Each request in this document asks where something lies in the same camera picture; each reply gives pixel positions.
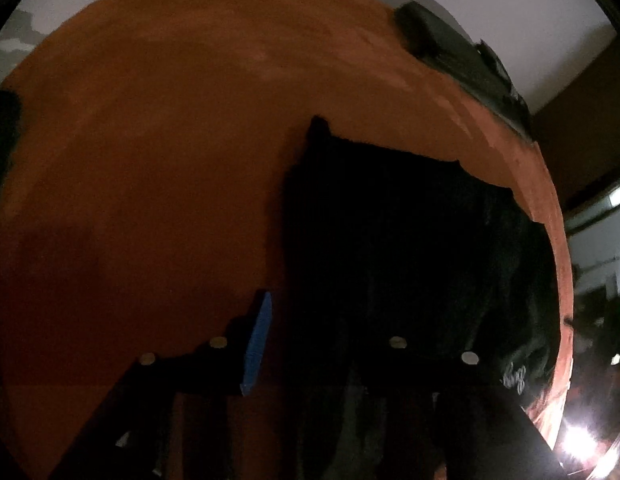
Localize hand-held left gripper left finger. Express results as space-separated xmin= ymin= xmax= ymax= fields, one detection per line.
xmin=50 ymin=289 xmax=274 ymax=480

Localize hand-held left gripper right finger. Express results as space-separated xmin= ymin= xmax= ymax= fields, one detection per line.
xmin=360 ymin=335 xmax=566 ymax=480

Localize black garment with white print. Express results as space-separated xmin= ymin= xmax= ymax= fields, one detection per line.
xmin=282 ymin=115 xmax=563 ymax=480

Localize orange blanket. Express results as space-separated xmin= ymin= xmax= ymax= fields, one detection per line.
xmin=0 ymin=0 xmax=573 ymax=480

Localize small dark patterned cloth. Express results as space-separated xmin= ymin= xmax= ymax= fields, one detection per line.
xmin=477 ymin=40 xmax=511 ymax=83

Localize folded dark green clothing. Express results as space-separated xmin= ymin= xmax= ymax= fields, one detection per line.
xmin=394 ymin=1 xmax=533 ymax=136

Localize bunched dark garment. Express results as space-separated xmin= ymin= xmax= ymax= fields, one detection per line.
xmin=0 ymin=89 xmax=22 ymax=231

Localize brown wooden door frame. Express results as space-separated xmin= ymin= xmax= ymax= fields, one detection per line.
xmin=532 ymin=35 xmax=620 ymax=211

